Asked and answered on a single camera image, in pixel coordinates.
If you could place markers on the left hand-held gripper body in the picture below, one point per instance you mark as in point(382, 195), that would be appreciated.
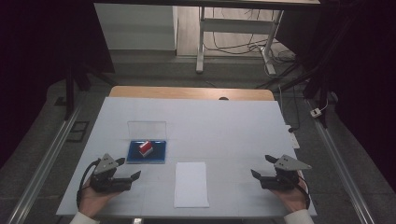
point(106, 183)

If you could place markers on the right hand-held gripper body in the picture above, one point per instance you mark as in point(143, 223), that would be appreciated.
point(281, 182)

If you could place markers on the red stamp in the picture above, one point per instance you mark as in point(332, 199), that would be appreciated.
point(145, 148)

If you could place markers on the blue ink pad case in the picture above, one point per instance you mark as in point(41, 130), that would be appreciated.
point(155, 154)

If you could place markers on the white paper sheets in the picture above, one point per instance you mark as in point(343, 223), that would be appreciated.
point(191, 186)

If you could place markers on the person's right hand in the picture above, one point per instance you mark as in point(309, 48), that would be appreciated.
point(294, 199)

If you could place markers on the person's left hand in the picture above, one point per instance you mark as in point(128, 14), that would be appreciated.
point(91, 200)

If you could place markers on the black floor socket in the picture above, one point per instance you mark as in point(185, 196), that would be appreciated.
point(77, 131)

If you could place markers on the small dark round grommet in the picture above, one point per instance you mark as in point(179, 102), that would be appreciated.
point(223, 98)

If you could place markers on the black metal stand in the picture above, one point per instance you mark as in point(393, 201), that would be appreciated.
point(317, 84)
point(70, 90)

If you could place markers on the dark curtain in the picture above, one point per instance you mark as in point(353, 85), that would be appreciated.
point(364, 77)
point(37, 62)

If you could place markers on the aluminium rail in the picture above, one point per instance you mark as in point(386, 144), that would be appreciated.
point(46, 165)
point(339, 168)

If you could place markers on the white desk frame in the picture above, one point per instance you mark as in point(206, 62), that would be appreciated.
point(236, 25)

